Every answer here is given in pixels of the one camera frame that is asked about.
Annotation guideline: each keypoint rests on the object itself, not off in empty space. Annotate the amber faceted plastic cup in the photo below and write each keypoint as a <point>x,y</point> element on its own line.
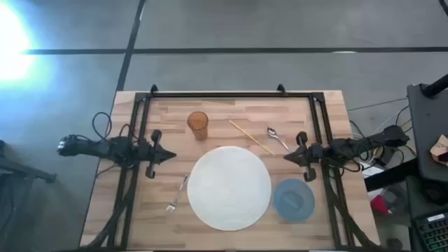
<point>197,126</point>

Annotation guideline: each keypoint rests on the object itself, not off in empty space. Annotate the black tripod stand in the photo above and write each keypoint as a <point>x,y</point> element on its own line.
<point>28,173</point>

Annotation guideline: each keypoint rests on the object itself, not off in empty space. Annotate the black side table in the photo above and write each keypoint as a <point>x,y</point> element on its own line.
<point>427,140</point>

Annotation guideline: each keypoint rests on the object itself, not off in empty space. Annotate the silver metal fork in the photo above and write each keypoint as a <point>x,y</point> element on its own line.
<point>170,209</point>

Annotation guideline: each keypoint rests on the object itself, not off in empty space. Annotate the black aluminium rig frame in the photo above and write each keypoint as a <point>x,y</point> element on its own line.
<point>227,94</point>

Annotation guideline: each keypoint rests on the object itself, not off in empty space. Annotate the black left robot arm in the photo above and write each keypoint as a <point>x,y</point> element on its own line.
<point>91,148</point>

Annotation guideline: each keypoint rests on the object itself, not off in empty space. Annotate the silver metal spoon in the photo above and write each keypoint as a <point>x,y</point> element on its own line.
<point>272,132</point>

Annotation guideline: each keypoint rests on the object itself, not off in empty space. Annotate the white woven round placemat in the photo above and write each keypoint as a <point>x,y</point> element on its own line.
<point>229,189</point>

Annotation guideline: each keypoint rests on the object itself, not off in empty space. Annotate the red floor object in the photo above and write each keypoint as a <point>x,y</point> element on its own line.
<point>379,206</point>

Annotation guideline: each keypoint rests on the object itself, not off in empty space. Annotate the black tube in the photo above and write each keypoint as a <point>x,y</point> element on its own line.
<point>435,87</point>

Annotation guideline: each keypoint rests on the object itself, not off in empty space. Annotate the black crossbar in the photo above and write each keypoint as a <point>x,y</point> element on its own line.
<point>392,175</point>

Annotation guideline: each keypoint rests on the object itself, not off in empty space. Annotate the white paper sheet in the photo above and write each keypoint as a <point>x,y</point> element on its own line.
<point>372,171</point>

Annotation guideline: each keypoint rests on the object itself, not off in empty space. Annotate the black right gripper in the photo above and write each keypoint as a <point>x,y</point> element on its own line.
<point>309,155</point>

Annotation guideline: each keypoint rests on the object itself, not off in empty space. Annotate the yellow straw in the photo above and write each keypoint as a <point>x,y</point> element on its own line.
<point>252,137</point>

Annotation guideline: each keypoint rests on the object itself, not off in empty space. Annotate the brown cardboard piece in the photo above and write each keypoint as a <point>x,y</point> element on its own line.
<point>441,150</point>

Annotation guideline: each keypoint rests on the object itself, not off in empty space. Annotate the blue bowl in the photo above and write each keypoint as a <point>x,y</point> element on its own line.
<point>294,201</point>

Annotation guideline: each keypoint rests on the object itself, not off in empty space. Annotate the black keyboard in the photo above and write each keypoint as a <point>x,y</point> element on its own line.
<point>434,234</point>

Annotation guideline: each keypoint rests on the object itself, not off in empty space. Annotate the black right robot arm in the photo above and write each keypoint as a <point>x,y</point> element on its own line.
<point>360,145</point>

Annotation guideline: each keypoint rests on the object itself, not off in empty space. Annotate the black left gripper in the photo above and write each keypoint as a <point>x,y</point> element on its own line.
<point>153,154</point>

